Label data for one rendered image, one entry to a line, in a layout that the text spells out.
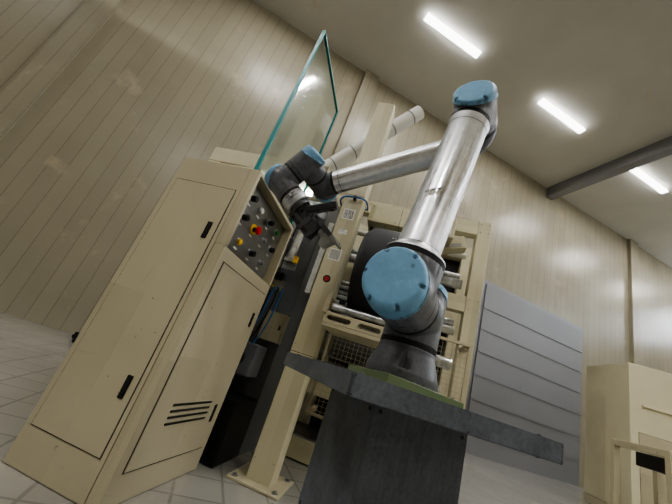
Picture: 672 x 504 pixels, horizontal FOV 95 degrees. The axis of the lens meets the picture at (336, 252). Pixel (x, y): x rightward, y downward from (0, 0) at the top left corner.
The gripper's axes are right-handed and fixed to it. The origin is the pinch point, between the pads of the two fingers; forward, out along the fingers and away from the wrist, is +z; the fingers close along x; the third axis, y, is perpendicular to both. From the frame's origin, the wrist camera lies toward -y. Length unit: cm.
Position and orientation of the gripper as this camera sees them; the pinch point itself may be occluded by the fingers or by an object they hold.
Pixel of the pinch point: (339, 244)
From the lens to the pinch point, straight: 106.4
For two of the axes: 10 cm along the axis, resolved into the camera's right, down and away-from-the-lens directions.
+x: -1.3, -1.4, -9.8
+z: 6.2, 7.6, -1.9
